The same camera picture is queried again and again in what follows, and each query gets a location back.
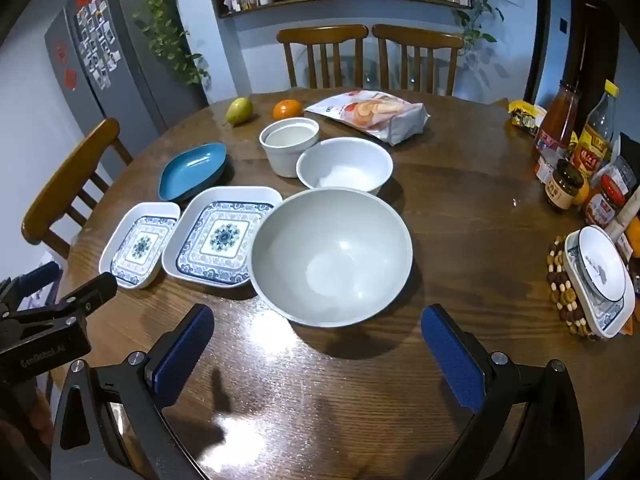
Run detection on brown sauce jar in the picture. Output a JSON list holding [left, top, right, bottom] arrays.
[[544, 159, 586, 211]]

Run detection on yellow snack packet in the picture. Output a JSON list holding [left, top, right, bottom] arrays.
[[507, 99, 548, 136]]

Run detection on blue plate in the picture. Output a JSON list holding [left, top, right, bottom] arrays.
[[158, 142, 228, 202]]

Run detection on large grey bowl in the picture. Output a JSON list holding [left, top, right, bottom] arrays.
[[248, 187, 414, 328]]

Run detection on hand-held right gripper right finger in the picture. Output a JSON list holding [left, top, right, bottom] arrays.
[[421, 304, 601, 480]]

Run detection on group of fridge photo magnets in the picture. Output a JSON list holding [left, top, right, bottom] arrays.
[[75, 0, 122, 90]]

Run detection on green pear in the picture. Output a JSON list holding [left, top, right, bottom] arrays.
[[224, 97, 254, 127]]

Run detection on large patterned square plate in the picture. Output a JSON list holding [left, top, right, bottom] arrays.
[[162, 186, 284, 288]]

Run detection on wooden chair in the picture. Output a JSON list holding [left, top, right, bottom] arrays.
[[21, 118, 135, 261], [276, 24, 370, 90], [371, 24, 465, 97]]

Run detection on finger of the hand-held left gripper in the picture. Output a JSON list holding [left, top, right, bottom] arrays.
[[0, 261, 62, 311], [0, 271, 119, 328]]

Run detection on beaded wooden trivet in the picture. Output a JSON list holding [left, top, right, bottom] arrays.
[[545, 234, 601, 338]]

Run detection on white snack bag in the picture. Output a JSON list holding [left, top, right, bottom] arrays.
[[304, 90, 431, 147]]

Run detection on small patterned square plate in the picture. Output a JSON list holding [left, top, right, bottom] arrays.
[[98, 202, 181, 290]]

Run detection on white bowl with small mark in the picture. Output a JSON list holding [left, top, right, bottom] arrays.
[[570, 225, 628, 303]]

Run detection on trailing green plant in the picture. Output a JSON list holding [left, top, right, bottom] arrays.
[[452, 0, 506, 56], [107, 0, 211, 88]]

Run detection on red sauce jar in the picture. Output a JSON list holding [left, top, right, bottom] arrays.
[[584, 174, 628, 227]]

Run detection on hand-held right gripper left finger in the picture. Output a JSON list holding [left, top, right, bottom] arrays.
[[50, 304, 216, 480]]

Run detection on orange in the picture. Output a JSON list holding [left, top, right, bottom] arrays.
[[272, 99, 304, 120]]

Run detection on medium white bowl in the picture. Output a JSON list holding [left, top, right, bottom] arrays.
[[296, 137, 394, 197]]

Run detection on dark wooden door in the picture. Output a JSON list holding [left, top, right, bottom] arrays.
[[565, 0, 623, 111]]

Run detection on yellow cap oil bottle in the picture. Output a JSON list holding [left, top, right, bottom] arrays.
[[570, 79, 621, 181]]

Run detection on grey fridge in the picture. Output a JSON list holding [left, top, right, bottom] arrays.
[[44, 0, 210, 133]]

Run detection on small deep white bowl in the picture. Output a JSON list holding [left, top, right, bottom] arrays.
[[259, 117, 321, 179]]

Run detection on patterned square dish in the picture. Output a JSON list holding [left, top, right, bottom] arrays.
[[564, 247, 637, 340]]

